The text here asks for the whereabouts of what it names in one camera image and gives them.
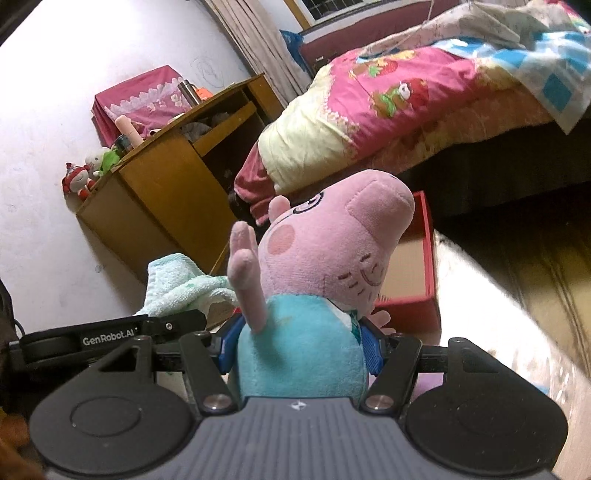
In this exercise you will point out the brown furry thing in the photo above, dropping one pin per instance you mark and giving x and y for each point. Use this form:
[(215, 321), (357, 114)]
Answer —
[(14, 443)]

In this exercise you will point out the dark cup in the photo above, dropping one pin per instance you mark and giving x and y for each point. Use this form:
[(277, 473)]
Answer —
[(122, 145)]

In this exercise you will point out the pink pig plush toy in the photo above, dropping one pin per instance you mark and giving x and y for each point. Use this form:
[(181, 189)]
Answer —
[(323, 258)]

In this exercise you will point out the blue checkered blanket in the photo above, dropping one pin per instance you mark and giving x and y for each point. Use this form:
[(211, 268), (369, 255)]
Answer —
[(554, 78)]

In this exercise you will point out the pink cloth cover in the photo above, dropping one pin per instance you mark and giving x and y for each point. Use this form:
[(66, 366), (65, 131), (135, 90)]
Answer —
[(138, 97)]

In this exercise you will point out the wooden desk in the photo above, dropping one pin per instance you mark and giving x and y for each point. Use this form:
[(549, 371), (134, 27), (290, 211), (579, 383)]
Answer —
[(157, 198)]

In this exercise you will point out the grey clothes in desk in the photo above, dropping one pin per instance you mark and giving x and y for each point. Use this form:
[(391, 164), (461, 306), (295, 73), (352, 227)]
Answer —
[(198, 127)]

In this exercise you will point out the white floral sheet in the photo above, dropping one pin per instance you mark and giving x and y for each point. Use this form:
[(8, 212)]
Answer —
[(489, 23)]

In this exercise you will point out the pink bottle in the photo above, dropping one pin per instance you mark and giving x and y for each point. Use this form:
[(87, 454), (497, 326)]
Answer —
[(127, 130)]

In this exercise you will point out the light green towel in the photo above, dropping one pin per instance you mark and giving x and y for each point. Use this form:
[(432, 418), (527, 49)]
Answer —
[(175, 286)]

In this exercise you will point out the dark wooden bed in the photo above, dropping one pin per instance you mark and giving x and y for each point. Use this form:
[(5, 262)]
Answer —
[(498, 175)]

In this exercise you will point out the orange packet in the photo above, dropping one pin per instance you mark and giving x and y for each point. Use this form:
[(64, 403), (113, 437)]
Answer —
[(203, 95)]

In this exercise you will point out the green plush toy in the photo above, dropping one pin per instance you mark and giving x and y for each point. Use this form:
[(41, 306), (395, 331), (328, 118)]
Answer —
[(111, 161)]

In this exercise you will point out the red cardboard box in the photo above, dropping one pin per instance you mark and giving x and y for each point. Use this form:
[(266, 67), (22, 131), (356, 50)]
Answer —
[(408, 272)]

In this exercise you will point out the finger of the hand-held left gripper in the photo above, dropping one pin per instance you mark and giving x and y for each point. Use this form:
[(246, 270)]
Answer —
[(178, 324)]

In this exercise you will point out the red plush doll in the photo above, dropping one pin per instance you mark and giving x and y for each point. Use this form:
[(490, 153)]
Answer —
[(78, 180)]

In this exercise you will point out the barred window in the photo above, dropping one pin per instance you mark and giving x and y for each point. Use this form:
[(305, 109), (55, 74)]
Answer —
[(332, 9)]

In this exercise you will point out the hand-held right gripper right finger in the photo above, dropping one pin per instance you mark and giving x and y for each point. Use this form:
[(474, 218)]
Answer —
[(372, 350)]

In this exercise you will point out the metal thermos flask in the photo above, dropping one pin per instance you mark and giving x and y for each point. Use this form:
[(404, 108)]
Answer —
[(186, 94)]

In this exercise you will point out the blue bag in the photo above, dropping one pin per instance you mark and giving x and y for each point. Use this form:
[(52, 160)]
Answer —
[(291, 46)]

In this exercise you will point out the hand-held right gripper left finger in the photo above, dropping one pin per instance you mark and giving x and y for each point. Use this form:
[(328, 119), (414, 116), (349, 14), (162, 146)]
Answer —
[(227, 347)]

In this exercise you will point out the maroon bed sheet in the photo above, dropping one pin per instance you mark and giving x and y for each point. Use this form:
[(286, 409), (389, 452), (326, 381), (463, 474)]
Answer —
[(251, 180)]

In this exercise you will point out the pink cartoon quilt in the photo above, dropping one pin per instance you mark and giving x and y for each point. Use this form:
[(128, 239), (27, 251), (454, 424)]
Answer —
[(415, 101)]

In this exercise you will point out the beige curtain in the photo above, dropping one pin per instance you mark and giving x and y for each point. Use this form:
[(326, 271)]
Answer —
[(258, 41)]

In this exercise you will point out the white cat plush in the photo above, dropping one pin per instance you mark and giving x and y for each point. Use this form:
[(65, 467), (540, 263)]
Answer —
[(96, 161)]

